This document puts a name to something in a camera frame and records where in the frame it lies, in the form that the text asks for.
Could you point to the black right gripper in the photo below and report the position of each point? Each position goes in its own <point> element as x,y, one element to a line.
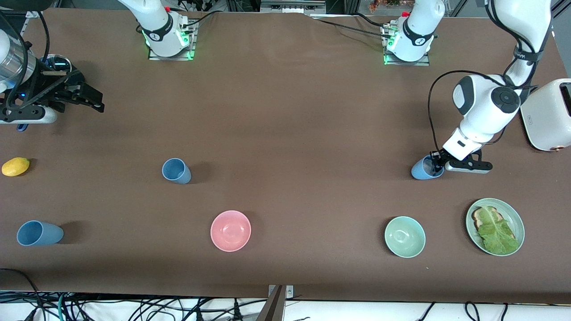
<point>54,84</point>

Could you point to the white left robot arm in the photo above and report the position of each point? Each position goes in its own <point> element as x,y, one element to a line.
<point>486,111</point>

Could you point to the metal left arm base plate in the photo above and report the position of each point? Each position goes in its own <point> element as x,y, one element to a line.
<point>401,63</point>

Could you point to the dark blue saucepan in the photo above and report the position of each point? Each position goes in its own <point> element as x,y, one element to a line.
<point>21,128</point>

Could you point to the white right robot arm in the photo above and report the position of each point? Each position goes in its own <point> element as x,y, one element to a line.
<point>154,18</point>

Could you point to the white toaster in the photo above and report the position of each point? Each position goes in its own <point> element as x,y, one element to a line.
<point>548,120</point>

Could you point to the grey metal bracket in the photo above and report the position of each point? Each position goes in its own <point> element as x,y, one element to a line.
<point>290,292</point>

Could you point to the grey metal device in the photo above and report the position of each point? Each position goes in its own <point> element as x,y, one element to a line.
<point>292,6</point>

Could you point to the mint green bowl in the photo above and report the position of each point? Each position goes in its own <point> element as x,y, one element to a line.
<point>404,237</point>

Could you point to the yellow lemon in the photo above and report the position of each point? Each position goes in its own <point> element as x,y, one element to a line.
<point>15,166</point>

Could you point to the brown table cover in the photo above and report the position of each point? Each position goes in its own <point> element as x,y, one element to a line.
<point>285,111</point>

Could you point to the mint green plate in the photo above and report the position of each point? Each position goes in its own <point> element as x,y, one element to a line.
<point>513,214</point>

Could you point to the colourful flower decoration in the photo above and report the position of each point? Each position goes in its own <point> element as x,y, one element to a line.
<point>379,5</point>

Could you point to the green lettuce leaf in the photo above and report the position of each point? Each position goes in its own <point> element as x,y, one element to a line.
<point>497,234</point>

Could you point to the toasted bread slice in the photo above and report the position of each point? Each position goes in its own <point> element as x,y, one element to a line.
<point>478,218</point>

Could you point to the silver aluminium frame profile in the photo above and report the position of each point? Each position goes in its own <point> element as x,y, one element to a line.
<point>33,13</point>

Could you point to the glass saucepan lid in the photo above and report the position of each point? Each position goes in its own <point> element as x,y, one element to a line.
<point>58,60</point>

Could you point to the pink bowl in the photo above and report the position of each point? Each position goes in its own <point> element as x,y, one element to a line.
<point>230,231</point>

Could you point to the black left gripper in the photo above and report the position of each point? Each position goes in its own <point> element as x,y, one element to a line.
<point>436,161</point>

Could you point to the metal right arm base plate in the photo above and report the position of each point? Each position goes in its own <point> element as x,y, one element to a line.
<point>193,40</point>

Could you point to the blue plastic cup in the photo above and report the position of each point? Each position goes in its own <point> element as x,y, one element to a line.
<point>180,176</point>
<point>49,234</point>
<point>419,171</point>

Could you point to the dark metal bar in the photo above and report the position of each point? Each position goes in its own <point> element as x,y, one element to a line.
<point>272,310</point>

